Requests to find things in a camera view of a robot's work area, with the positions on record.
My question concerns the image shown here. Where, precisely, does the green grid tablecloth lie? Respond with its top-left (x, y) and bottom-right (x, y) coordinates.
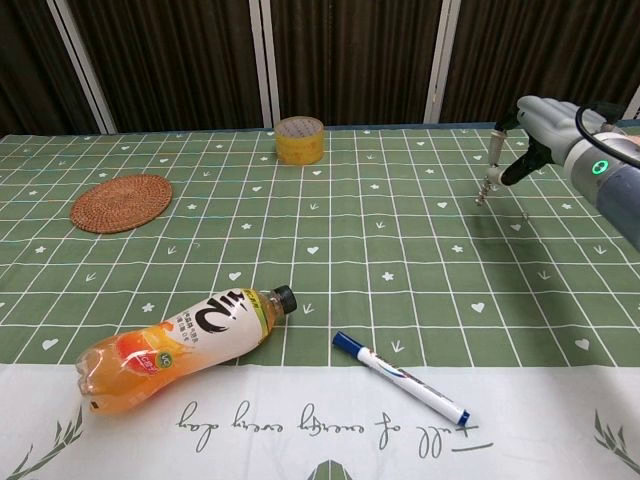
top-left (0, 122), bottom-right (640, 480)

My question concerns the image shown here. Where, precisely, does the orange juice plastic bottle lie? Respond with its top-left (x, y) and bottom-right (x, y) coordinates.
top-left (75, 284), bottom-right (299, 416)

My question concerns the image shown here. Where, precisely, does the dark ribbed partition panel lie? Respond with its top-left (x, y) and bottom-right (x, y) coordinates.
top-left (269, 0), bottom-right (444, 127)
top-left (439, 0), bottom-right (640, 124)
top-left (0, 0), bottom-right (97, 137)
top-left (67, 0), bottom-right (267, 134)

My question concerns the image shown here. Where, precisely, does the white partition frame post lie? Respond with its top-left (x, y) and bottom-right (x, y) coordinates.
top-left (48, 0), bottom-right (118, 135)
top-left (422, 0), bottom-right (462, 125)
top-left (247, 0), bottom-right (282, 130)
top-left (621, 83), bottom-right (640, 121)

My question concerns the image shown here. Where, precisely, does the blue capped whiteboard marker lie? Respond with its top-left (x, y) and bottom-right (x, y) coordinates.
top-left (331, 330), bottom-right (472, 427)

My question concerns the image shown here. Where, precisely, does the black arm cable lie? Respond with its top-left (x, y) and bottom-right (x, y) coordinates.
top-left (574, 101), bottom-right (640, 169)

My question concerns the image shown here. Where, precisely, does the yellow packing tape roll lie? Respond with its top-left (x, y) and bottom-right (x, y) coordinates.
top-left (273, 116), bottom-right (325, 165)

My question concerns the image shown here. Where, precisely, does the metal bead chain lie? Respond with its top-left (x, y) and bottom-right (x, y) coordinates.
top-left (472, 177), bottom-right (500, 206)

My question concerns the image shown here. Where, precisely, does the round woven rattan coaster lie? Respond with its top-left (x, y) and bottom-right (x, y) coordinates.
top-left (69, 173), bottom-right (174, 234)

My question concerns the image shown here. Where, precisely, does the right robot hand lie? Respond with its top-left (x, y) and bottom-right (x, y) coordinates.
top-left (485, 94), bottom-right (584, 187)

